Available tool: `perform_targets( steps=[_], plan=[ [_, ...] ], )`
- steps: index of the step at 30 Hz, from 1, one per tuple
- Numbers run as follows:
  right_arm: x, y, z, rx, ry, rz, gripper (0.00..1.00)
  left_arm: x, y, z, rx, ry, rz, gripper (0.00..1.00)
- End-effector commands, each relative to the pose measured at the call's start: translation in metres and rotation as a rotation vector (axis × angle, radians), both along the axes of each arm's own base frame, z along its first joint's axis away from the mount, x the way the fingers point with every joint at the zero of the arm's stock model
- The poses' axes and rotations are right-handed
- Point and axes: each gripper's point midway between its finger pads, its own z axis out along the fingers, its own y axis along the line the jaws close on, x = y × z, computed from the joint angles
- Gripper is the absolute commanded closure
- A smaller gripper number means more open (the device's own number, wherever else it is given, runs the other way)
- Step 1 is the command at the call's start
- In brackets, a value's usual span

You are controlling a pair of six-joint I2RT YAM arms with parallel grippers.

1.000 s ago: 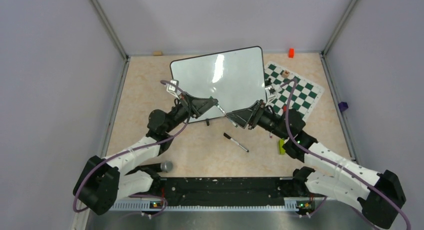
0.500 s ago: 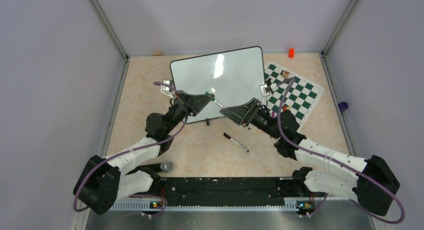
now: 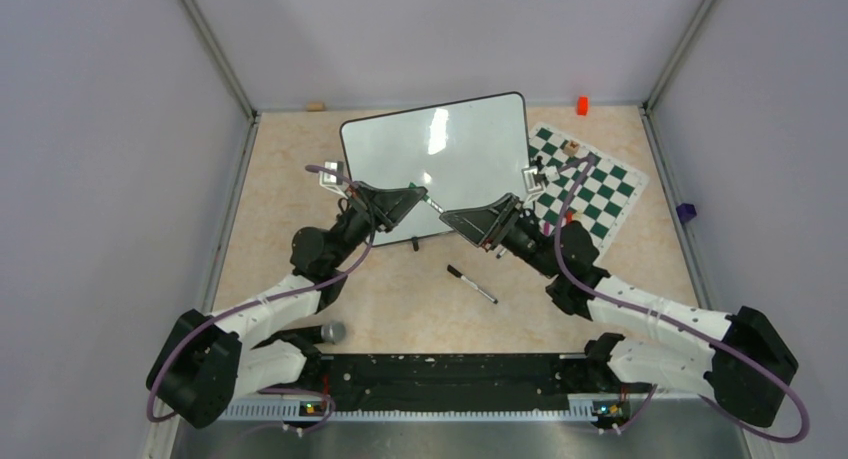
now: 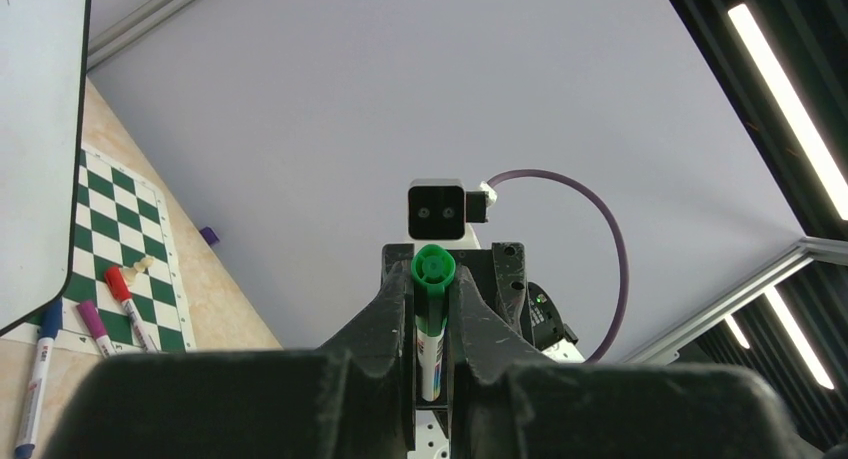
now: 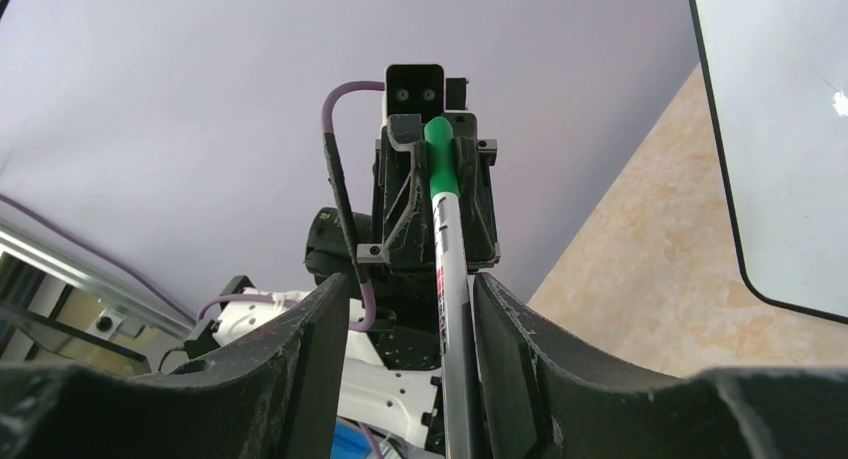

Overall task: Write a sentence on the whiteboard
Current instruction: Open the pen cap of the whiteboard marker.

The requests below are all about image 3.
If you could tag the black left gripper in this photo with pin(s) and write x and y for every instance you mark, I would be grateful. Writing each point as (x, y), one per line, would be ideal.
(401, 201)

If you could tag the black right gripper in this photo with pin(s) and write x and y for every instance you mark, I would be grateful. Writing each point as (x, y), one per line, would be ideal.
(478, 224)

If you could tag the white whiteboard black frame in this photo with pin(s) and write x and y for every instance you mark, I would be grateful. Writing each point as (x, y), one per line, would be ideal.
(467, 154)

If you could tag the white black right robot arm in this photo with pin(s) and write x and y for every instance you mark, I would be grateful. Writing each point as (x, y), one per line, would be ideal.
(736, 361)

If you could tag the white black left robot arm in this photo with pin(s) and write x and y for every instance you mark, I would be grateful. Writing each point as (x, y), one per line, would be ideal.
(209, 360)

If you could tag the black capped marker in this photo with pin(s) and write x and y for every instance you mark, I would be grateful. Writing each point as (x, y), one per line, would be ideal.
(475, 286)

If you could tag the wooden chess cube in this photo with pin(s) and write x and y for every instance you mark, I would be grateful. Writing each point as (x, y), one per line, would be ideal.
(571, 148)

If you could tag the green white chess mat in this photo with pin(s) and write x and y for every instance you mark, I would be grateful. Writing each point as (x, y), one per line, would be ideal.
(608, 194)

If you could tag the grey black microphone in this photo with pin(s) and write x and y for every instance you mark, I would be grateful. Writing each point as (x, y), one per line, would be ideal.
(332, 332)

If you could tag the orange toy block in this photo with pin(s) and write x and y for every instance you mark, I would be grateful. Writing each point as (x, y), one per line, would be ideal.
(582, 105)

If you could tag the purple toy block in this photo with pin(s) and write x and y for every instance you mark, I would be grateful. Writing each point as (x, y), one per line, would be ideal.
(686, 212)

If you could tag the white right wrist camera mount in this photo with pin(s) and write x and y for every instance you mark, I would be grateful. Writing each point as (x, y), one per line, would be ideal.
(533, 180)

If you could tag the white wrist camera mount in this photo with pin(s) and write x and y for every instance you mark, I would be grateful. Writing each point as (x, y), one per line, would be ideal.
(533, 180)
(333, 182)

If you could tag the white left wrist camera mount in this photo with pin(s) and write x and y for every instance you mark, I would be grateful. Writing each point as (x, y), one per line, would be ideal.
(333, 182)

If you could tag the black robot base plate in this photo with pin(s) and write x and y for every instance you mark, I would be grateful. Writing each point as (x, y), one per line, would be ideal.
(455, 382)

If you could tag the aluminium frame rail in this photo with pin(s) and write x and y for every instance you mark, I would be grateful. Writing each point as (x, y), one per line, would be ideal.
(305, 412)

